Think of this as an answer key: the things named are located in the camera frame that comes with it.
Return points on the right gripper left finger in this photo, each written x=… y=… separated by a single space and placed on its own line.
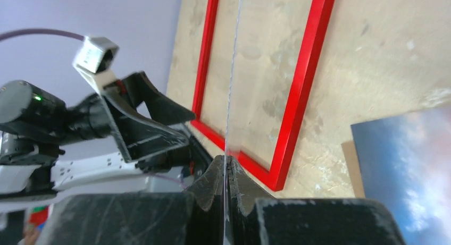
x=188 y=217

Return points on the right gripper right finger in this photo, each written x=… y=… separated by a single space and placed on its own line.
x=259 y=218

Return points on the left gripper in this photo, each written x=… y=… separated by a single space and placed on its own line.
x=137 y=137

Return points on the red picture frame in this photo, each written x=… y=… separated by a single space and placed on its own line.
x=307 y=62

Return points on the clear acrylic sheet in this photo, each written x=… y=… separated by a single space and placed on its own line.
x=230 y=95

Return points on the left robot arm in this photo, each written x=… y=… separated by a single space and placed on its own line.
x=36 y=125

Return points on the sunset landscape photo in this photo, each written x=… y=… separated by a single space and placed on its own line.
x=405 y=165

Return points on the brown backing board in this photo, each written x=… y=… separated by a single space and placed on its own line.
x=353 y=166

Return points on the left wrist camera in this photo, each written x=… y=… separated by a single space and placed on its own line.
x=96 y=54

